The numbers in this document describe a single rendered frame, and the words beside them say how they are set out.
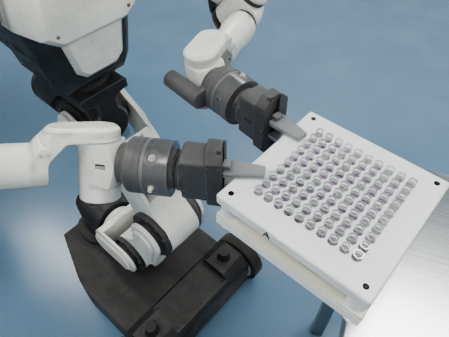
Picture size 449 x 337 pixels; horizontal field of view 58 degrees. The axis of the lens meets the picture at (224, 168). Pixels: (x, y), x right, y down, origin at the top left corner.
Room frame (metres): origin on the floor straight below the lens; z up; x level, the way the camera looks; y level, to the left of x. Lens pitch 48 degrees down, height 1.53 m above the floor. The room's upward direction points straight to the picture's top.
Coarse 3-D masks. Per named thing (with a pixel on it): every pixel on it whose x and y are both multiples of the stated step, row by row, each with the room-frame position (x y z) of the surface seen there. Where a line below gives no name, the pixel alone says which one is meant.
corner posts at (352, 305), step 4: (224, 208) 0.35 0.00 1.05; (224, 212) 0.35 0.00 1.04; (228, 212) 0.35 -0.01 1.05; (224, 216) 0.35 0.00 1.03; (228, 216) 0.35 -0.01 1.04; (232, 216) 0.35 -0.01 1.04; (348, 300) 0.22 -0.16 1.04; (352, 300) 0.21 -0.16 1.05; (348, 304) 0.21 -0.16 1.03; (352, 304) 0.21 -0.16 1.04; (356, 304) 0.21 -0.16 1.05; (352, 308) 0.21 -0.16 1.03; (356, 308) 0.21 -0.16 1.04; (360, 308) 0.20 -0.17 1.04; (364, 308) 0.21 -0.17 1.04; (360, 312) 0.20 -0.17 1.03
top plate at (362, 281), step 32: (256, 160) 0.42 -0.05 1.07; (384, 160) 0.42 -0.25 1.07; (224, 192) 0.36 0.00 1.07; (416, 192) 0.36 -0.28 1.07; (256, 224) 0.31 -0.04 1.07; (288, 224) 0.31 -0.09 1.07; (320, 224) 0.31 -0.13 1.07; (352, 224) 0.31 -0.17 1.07; (416, 224) 0.31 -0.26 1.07; (320, 256) 0.26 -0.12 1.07; (384, 256) 0.26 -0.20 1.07; (352, 288) 0.22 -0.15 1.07
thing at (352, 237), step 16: (320, 144) 0.45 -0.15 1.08; (304, 160) 0.42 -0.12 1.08; (320, 160) 0.42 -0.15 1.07; (336, 160) 0.41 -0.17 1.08; (352, 160) 0.41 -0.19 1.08; (288, 176) 0.38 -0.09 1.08; (304, 176) 0.39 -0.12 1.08; (320, 176) 0.38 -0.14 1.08; (336, 176) 0.38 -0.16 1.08; (352, 176) 0.39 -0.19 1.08; (368, 176) 0.39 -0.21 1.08; (384, 176) 0.39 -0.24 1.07; (288, 192) 0.36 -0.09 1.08; (304, 192) 0.36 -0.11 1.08; (320, 192) 0.36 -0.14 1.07; (336, 192) 0.36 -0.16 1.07; (352, 192) 0.35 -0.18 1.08; (368, 192) 0.36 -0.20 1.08; (384, 192) 0.35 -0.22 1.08; (304, 208) 0.33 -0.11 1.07; (320, 208) 0.33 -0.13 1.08; (368, 224) 0.30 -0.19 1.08; (352, 240) 0.28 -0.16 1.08
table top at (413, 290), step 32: (448, 192) 0.51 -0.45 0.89; (448, 224) 0.43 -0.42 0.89; (416, 256) 0.36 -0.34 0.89; (448, 256) 0.36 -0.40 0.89; (384, 288) 0.30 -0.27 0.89; (416, 288) 0.30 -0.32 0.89; (448, 288) 0.30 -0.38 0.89; (384, 320) 0.25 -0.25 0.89; (416, 320) 0.25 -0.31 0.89; (448, 320) 0.25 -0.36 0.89
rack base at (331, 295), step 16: (224, 224) 0.35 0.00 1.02; (240, 224) 0.34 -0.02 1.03; (256, 240) 0.31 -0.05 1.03; (272, 256) 0.29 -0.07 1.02; (288, 256) 0.28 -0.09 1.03; (288, 272) 0.27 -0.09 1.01; (304, 272) 0.26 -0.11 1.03; (320, 288) 0.24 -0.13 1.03; (336, 288) 0.24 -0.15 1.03; (336, 304) 0.22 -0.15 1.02; (352, 320) 0.20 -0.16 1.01
